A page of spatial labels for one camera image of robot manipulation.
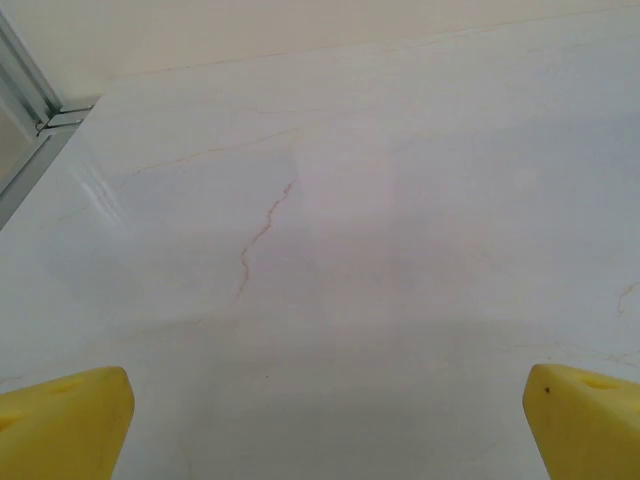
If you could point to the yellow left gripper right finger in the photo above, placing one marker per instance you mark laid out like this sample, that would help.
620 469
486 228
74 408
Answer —
585 430

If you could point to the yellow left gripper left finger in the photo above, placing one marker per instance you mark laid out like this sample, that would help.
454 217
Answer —
65 425

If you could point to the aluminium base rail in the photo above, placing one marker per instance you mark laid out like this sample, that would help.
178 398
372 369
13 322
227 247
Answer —
35 170

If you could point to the small metal corner bracket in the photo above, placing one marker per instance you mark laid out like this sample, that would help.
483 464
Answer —
65 117

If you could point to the aluminium corner post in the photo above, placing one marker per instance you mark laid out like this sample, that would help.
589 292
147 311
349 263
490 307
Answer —
27 65

